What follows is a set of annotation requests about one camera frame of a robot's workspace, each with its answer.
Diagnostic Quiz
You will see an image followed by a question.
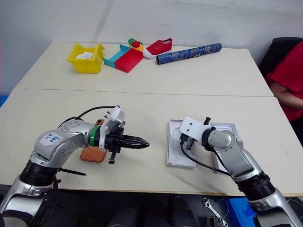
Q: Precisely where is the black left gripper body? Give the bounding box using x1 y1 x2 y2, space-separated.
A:
105 127 126 165

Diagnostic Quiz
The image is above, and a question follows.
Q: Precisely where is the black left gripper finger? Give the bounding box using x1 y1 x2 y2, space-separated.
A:
124 141 151 149
123 135 151 144

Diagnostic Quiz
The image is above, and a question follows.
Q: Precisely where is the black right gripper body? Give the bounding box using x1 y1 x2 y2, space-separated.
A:
178 132 197 151

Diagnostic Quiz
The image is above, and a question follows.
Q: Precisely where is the white phone box base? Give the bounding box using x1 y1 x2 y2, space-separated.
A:
166 119 197 167

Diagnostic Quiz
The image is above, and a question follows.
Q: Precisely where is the dark rounded shape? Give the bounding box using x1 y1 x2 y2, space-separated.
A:
109 202 142 227

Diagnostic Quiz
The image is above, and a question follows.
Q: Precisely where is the silver wrench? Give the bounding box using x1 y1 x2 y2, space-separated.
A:
201 197 229 227

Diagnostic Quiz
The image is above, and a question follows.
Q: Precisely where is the red plastic tray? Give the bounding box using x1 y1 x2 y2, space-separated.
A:
114 48 144 73

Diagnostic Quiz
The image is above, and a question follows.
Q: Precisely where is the teal plastic tray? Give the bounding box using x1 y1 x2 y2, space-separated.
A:
102 44 131 70

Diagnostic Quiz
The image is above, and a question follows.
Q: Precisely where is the yellow plastic bin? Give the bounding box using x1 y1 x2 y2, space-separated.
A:
66 43 106 75

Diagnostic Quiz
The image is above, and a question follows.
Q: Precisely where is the blue plastic crate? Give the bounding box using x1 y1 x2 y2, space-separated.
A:
224 197 258 227

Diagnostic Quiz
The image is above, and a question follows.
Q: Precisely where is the blue patterned tube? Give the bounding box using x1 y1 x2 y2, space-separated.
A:
155 42 223 65

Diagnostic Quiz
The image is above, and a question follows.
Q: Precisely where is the white object in bin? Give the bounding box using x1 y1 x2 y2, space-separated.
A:
75 50 97 60

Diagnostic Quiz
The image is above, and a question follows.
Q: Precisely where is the red canvas shoe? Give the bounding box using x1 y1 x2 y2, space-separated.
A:
143 38 174 60

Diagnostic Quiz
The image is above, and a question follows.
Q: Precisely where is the person in red shirt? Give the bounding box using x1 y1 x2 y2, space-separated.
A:
264 41 303 122

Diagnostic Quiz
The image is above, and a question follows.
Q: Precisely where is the black chair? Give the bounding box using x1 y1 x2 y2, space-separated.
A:
258 37 303 77

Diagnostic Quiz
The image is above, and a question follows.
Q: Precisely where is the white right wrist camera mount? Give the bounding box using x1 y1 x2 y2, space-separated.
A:
178 116 214 143

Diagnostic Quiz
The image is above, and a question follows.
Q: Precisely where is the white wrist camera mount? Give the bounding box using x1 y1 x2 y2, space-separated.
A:
98 105 126 152
178 116 214 143

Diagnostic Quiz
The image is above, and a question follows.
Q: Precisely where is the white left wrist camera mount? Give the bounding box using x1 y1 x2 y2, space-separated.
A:
98 105 126 152

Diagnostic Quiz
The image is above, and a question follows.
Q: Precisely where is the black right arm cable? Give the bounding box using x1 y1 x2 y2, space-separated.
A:
179 140 232 177

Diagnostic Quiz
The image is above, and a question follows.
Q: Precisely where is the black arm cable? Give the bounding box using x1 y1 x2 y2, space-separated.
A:
76 105 119 119
179 140 232 177

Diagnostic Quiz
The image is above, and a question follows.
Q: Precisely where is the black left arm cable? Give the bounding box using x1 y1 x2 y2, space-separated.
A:
76 105 119 119

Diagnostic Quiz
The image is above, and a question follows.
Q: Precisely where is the black cable tie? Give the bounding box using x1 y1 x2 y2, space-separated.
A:
58 167 87 176

